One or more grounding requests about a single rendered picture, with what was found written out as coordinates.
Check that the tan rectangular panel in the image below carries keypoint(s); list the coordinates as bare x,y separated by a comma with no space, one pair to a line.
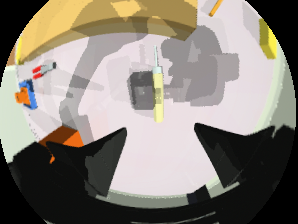
60,21

